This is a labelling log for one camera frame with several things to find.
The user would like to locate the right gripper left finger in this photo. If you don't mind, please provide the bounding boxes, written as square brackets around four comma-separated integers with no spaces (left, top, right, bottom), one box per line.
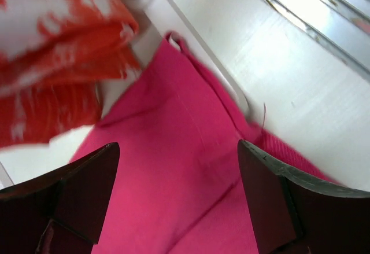
[1,142,120,253]

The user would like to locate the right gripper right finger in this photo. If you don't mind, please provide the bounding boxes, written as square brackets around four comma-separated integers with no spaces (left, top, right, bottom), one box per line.
[238,140,369,253]

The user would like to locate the magenta pink trousers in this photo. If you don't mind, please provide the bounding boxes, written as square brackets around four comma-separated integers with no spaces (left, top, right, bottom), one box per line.
[75,38,324,253]

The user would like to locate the orange floral garment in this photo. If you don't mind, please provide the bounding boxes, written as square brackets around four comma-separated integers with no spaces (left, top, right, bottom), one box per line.
[1,0,140,148]

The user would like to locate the white clothes rack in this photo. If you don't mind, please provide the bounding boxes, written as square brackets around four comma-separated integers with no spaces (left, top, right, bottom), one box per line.
[123,0,249,115]

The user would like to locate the metal side rail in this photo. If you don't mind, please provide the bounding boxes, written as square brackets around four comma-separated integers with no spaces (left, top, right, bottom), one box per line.
[264,0,369,80]

